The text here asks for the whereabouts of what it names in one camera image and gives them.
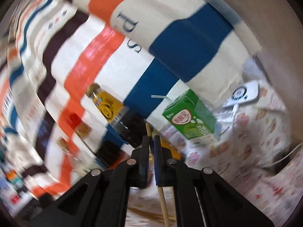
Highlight dark oyster sauce bottle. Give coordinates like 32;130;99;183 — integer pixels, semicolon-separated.
86;83;147;148

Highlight clear cooking wine bottle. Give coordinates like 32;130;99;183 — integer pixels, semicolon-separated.
56;137;101;176

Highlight red cap oil bottle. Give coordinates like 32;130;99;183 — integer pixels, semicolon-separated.
66;113;128;168

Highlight green milk drink carton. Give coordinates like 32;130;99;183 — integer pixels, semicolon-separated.
151;89;221;145

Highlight bamboo chopstick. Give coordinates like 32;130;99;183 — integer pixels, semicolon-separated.
145;122;169;227

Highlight striped Paris cloth backdrop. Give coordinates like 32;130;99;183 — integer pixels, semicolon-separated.
1;0;260;197

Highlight printed bear tablecloth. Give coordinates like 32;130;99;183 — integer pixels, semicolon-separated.
147;58;302;226

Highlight white power bank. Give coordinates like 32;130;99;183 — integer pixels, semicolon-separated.
222;80;260;109

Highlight white charging cable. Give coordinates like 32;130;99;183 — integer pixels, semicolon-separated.
217;104;303;168

